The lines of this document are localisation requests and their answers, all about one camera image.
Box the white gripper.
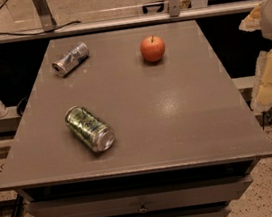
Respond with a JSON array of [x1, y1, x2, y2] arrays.
[[239, 0, 272, 115]]

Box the green soda can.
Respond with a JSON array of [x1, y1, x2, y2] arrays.
[[65, 106, 115, 153]]

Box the red apple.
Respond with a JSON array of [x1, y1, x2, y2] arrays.
[[140, 35, 166, 63]]

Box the silver blue soda can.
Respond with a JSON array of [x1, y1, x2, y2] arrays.
[[51, 42, 90, 77]]

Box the grey drawer cabinet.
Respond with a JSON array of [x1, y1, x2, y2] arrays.
[[0, 21, 272, 206]]

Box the upper drawer with knob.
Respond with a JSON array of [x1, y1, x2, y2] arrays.
[[27, 174, 252, 217]]

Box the black cable on ledge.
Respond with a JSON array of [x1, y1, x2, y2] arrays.
[[0, 0, 82, 41]]

